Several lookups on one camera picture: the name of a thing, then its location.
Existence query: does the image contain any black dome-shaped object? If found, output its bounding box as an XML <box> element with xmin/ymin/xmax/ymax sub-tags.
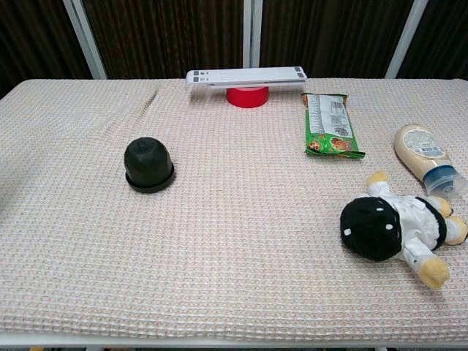
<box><xmin>124</xmin><ymin>136</ymin><xmax>175</xmax><ymax>194</ymax></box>

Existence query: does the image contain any beige waffle tablecloth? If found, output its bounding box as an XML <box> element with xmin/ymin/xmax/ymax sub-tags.
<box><xmin>0</xmin><ymin>78</ymin><xmax>468</xmax><ymax>343</ymax></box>

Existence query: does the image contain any red tape roll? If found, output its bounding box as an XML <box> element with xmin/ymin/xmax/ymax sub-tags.
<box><xmin>226</xmin><ymin>86</ymin><xmax>271</xmax><ymax>110</ymax></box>

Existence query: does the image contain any white flat scanner device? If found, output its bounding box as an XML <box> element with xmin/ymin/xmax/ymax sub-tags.
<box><xmin>185</xmin><ymin>66</ymin><xmax>307</xmax><ymax>91</ymax></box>

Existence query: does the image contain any green snack packet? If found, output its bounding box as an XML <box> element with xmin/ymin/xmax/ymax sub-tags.
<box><xmin>301</xmin><ymin>92</ymin><xmax>366</xmax><ymax>160</ymax></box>

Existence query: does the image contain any plush doll black head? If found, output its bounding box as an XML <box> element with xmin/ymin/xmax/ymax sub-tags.
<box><xmin>339</xmin><ymin>170</ymin><xmax>468</xmax><ymax>292</ymax></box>

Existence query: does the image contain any mayonnaise squeeze bottle blue cap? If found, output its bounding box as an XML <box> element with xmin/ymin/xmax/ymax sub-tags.
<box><xmin>393</xmin><ymin>124</ymin><xmax>468</xmax><ymax>200</ymax></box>

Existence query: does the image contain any silver partition post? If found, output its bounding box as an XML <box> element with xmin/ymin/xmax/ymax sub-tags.
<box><xmin>242</xmin><ymin>0</ymin><xmax>263</xmax><ymax>69</ymax></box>
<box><xmin>385</xmin><ymin>0</ymin><xmax>429</xmax><ymax>80</ymax></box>
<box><xmin>61</xmin><ymin>0</ymin><xmax>108</xmax><ymax>80</ymax></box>

